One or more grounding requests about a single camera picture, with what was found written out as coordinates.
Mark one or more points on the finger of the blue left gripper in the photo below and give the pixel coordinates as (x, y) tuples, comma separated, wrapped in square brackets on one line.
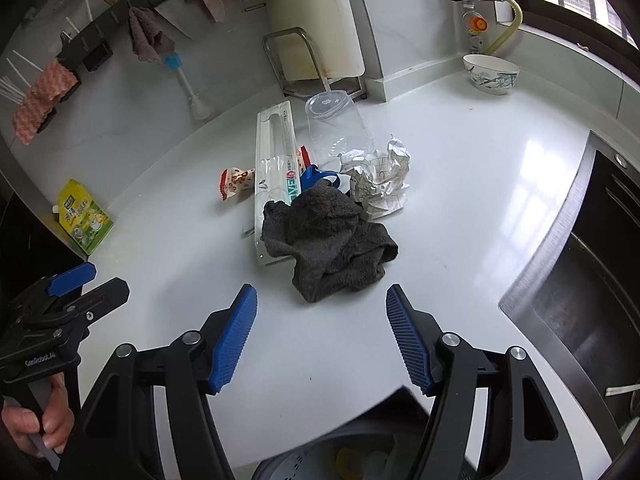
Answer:
[(73, 279), (91, 307)]

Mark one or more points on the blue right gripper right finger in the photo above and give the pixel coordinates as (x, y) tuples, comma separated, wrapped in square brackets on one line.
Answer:
[(413, 331)]

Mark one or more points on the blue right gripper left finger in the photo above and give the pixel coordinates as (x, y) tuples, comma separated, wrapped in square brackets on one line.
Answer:
[(230, 342)]

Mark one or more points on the dark grey cloth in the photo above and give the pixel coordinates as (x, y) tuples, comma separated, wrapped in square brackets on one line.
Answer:
[(333, 246)]

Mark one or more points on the red white snack wrapper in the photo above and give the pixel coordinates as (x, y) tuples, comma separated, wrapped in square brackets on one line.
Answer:
[(236, 180)]

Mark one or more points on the printed paper ball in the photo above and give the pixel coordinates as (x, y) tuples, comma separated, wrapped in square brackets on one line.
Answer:
[(377, 180)]

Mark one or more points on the white toothpaste box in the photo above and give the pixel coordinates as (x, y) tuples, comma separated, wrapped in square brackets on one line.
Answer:
[(276, 167)]

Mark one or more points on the blue plastic handle piece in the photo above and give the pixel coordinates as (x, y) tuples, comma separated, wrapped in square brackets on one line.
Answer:
[(312, 175)]

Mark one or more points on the clear plastic cup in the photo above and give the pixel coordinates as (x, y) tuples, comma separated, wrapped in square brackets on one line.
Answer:
[(335, 129)]

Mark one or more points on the yellow plastic piece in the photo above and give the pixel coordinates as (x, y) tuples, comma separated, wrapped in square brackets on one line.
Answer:
[(349, 464)]

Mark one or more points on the grey perforated trash bin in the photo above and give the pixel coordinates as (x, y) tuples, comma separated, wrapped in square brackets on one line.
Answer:
[(388, 453)]

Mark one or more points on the black kitchen sink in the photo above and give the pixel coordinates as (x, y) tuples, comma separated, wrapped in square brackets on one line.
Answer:
[(577, 300)]

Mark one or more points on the person's left hand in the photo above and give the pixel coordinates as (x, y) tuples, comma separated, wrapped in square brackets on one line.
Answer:
[(57, 421)]

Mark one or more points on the yellow green detergent pouch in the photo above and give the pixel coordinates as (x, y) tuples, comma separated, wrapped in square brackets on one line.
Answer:
[(81, 217)]

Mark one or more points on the black stovetop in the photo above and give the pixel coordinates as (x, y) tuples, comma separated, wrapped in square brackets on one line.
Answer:
[(29, 249)]

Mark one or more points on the pink wavy sponge cloth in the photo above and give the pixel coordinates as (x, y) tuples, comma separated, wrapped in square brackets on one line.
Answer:
[(50, 87)]

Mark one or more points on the blue white bottle brush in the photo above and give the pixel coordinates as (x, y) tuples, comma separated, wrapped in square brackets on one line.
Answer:
[(199, 110)]

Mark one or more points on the purple grey hanging rag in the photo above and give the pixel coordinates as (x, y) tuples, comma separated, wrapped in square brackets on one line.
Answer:
[(148, 40)]

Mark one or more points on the metal cutting board rack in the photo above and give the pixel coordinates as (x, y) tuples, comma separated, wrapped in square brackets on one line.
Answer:
[(297, 64)]

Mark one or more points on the white patterned ceramic bowl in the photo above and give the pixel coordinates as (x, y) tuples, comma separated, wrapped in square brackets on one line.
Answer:
[(490, 74)]

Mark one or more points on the white cutting board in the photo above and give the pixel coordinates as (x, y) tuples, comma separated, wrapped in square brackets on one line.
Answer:
[(331, 27)]

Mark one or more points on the black wall hook rail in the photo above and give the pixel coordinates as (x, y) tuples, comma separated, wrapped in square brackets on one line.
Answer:
[(187, 16)]

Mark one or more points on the yellow gas hose valve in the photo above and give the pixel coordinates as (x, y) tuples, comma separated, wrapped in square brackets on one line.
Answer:
[(476, 26)]

